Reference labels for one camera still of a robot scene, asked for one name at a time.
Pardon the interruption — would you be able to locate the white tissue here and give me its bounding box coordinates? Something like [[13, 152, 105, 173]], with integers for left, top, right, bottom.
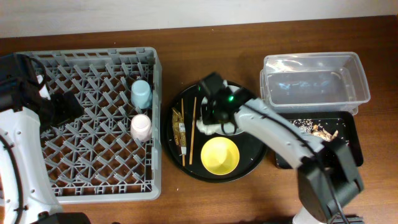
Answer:
[[196, 120, 221, 136]]

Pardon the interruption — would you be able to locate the light blue cup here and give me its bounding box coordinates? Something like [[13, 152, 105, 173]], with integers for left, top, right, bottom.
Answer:
[[131, 80, 152, 109]]

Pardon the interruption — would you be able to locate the pink cup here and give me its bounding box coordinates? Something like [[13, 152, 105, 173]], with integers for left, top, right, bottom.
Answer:
[[131, 114, 152, 142]]

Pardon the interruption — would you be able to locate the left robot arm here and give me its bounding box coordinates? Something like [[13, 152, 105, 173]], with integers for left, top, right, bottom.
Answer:
[[1, 53, 90, 223]]

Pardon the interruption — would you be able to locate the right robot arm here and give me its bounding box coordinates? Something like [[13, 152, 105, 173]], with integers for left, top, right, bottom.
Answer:
[[198, 72, 364, 223]]

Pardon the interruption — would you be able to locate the grey dishwasher rack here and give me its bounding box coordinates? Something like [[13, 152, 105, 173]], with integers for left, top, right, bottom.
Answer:
[[28, 47, 162, 204]]

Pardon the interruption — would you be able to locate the grey round plate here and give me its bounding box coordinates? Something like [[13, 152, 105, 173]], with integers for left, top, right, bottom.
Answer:
[[198, 96, 243, 136]]

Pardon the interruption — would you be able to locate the left wooden chopstick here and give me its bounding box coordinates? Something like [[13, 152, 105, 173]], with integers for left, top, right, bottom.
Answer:
[[181, 98, 186, 167]]

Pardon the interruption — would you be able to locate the wooden chopstick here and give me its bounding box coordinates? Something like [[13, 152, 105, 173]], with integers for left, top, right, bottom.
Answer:
[[189, 97, 197, 165], [181, 98, 186, 167]]

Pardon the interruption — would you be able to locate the right wooden chopstick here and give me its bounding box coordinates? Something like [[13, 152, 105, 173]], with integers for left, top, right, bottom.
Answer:
[[189, 97, 197, 165]]

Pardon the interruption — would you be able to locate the gold foil wrapper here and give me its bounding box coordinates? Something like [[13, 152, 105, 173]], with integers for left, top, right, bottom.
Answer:
[[172, 108, 186, 155]]

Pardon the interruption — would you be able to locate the round black tray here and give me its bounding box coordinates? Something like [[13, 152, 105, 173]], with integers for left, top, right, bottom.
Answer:
[[161, 85, 267, 183]]

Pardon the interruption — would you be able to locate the yellow bowl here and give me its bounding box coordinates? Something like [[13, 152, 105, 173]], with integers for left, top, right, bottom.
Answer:
[[200, 137, 240, 175]]

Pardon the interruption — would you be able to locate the food scraps pile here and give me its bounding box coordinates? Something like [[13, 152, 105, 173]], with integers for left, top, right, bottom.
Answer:
[[290, 119, 339, 142]]

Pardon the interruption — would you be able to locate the clear plastic bin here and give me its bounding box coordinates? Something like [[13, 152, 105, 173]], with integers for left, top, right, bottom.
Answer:
[[260, 52, 371, 115]]

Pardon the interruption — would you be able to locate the black rectangular tray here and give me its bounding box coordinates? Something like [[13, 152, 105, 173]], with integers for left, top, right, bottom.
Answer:
[[280, 111, 364, 167]]

